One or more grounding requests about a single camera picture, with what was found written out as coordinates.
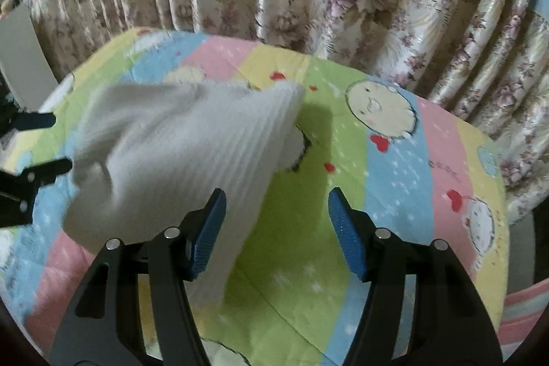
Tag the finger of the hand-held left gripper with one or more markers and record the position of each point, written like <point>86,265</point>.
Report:
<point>30,120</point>
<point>25,186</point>

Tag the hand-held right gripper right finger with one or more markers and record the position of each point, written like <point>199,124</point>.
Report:
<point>347,233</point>

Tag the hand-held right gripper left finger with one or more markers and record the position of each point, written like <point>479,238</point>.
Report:
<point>210,233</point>

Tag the white ribbed knit sweater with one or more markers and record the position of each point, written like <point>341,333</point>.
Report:
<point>171,151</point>

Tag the grey flat board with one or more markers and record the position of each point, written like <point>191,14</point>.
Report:
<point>25,53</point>

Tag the pastel cartoon printed blanket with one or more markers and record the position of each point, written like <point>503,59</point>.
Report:
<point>343,160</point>

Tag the pink striped cloth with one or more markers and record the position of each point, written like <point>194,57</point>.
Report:
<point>519,314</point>

